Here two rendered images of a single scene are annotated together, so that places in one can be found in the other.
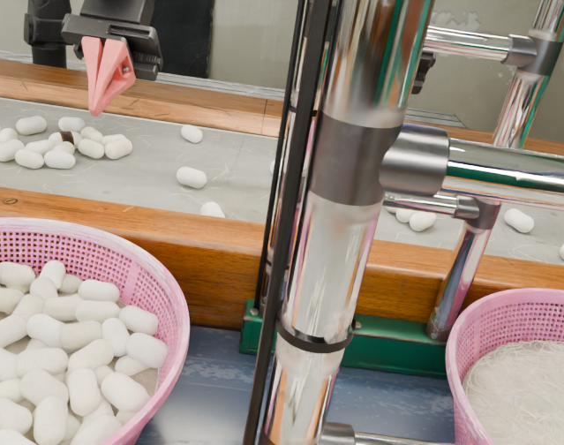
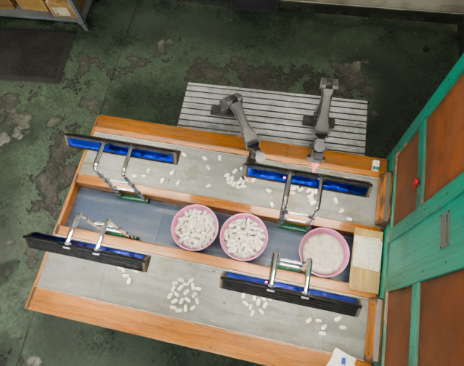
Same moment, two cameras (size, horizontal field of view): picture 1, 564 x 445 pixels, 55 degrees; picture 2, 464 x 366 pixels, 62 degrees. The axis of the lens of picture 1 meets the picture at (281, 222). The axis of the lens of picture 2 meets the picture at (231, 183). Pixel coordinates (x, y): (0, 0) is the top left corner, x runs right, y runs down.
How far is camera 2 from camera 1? 1.85 m
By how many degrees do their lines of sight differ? 42
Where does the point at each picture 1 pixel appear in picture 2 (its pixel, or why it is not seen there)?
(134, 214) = (258, 209)
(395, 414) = (298, 240)
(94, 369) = (256, 239)
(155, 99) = not seen: hidden behind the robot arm
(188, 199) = (267, 197)
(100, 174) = (250, 188)
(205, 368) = (271, 231)
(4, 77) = (224, 147)
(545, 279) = (326, 224)
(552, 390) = (318, 243)
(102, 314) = (256, 229)
